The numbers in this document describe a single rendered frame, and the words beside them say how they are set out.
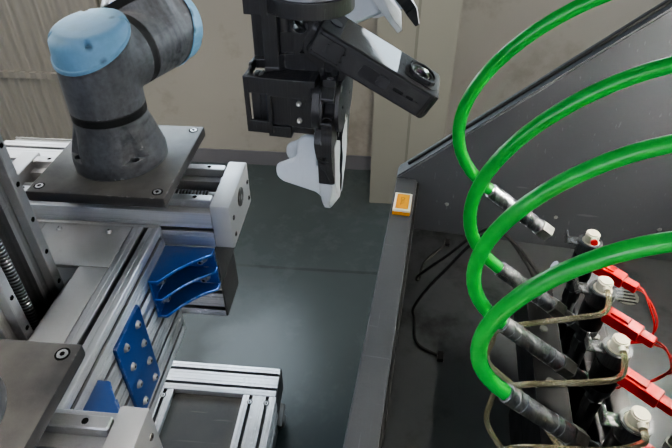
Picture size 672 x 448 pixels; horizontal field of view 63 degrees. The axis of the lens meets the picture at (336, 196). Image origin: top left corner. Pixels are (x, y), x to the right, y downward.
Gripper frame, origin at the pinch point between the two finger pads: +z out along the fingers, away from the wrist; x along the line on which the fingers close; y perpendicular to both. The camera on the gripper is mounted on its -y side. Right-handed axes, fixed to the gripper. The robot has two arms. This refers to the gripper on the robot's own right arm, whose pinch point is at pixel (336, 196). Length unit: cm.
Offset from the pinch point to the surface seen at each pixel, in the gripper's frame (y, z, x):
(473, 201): -13.6, 1.0, -3.2
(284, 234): 48, 121, -128
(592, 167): -21.1, -9.3, 4.6
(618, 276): -32.2, 13.4, -8.7
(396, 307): -6.7, 26.5, -10.5
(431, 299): -12.0, 38.5, -24.4
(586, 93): -21.3, -11.7, -3.4
